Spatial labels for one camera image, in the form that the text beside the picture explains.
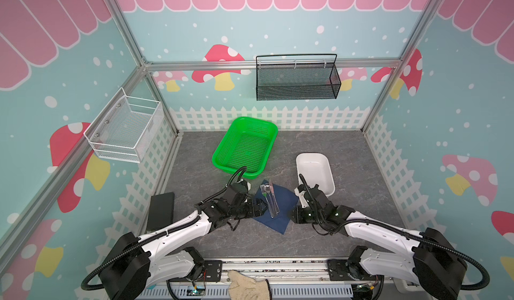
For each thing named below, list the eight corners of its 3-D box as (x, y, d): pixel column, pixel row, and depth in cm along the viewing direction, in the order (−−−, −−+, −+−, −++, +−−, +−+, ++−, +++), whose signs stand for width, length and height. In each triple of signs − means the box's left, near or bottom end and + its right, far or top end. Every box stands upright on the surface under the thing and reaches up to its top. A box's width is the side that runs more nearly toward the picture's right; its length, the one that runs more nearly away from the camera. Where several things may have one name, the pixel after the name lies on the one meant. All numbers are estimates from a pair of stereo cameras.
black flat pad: (148, 231, 87) (146, 229, 85) (153, 198, 96) (150, 196, 94) (173, 225, 88) (171, 223, 86) (174, 193, 98) (173, 191, 96)
